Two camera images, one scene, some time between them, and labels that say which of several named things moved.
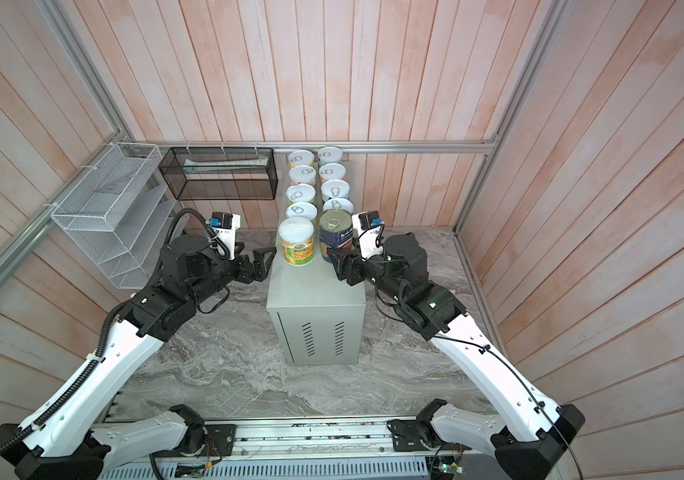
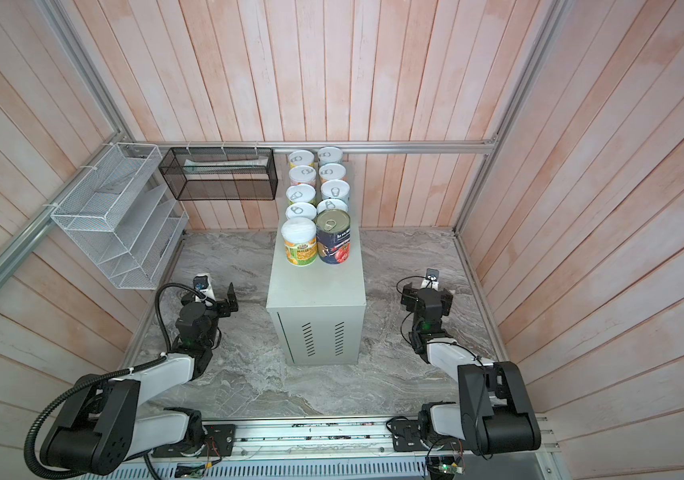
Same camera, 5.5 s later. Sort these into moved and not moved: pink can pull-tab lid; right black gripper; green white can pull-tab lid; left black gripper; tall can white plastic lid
Moved: left black gripper; right black gripper
Not moved: tall can white plastic lid; pink can pull-tab lid; green white can pull-tab lid
